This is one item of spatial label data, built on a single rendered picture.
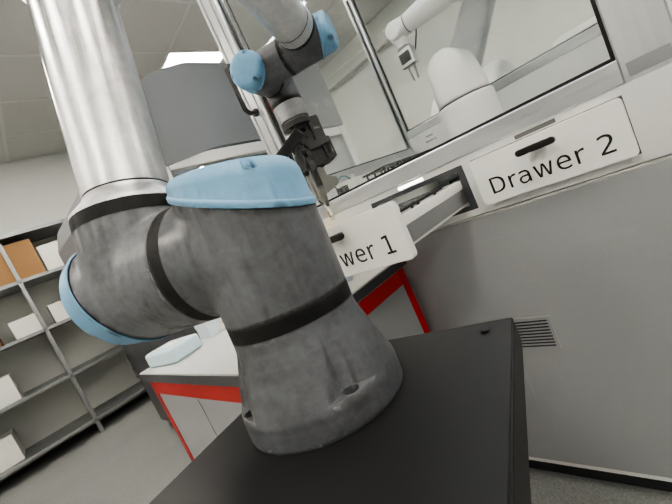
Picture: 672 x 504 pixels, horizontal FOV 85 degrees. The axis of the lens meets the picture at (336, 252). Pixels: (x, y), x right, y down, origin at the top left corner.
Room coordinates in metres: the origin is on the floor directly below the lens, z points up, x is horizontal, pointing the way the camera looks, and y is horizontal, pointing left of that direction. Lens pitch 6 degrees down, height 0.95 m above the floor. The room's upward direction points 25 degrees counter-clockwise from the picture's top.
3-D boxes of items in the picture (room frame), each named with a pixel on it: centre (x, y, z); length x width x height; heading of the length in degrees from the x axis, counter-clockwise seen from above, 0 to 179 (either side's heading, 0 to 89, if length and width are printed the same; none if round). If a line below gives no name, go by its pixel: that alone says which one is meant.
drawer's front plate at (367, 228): (0.75, -0.03, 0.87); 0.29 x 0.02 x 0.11; 45
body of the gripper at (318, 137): (0.90, -0.05, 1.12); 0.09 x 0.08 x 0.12; 105
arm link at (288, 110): (0.90, -0.04, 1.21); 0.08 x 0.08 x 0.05
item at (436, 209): (0.90, -0.17, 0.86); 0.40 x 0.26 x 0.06; 135
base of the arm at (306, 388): (0.33, 0.06, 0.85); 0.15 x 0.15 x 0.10
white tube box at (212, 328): (1.17, 0.44, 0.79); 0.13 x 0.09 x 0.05; 135
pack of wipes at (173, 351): (1.04, 0.54, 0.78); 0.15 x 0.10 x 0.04; 55
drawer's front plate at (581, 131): (0.75, -0.47, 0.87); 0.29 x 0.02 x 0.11; 45
